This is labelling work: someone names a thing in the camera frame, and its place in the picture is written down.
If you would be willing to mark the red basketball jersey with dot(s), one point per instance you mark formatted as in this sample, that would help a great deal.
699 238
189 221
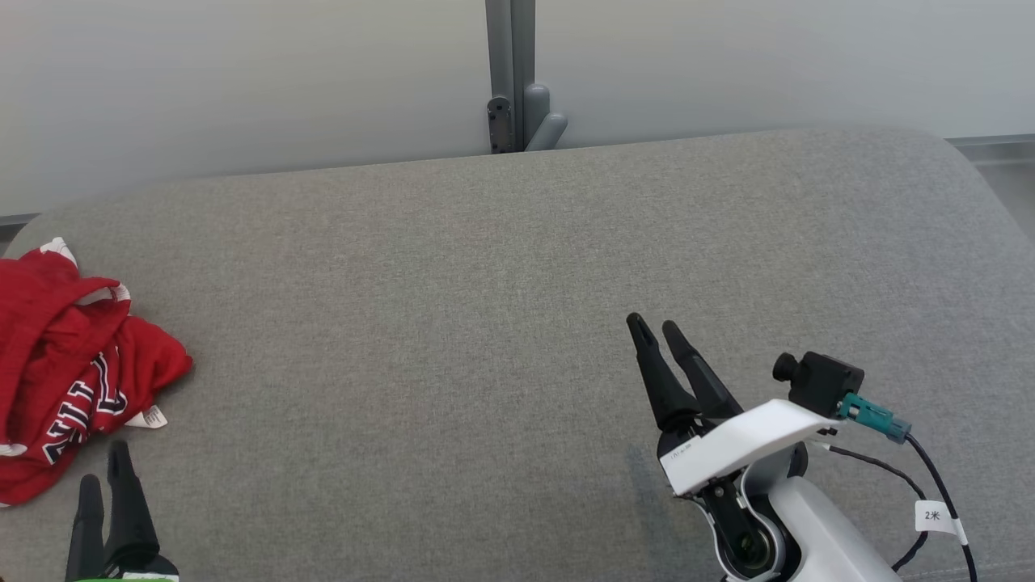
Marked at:
121 364

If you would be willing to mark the dark grey hinge bracket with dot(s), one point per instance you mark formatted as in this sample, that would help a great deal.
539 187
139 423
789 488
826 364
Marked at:
500 125

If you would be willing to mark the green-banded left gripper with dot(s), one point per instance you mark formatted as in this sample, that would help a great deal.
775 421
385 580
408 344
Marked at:
137 571

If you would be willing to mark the grey vertical metal post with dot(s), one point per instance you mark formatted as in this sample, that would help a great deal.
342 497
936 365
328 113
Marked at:
509 48

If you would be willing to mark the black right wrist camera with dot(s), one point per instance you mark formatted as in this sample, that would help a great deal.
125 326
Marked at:
825 380

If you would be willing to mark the grey fabric sofa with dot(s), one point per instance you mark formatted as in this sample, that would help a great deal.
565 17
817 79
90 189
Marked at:
453 339

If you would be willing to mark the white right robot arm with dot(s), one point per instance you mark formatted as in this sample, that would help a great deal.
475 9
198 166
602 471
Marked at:
825 533

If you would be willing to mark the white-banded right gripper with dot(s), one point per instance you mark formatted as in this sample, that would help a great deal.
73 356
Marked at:
744 444

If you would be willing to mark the teal right camera connector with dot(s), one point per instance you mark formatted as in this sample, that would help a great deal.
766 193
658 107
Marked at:
873 416

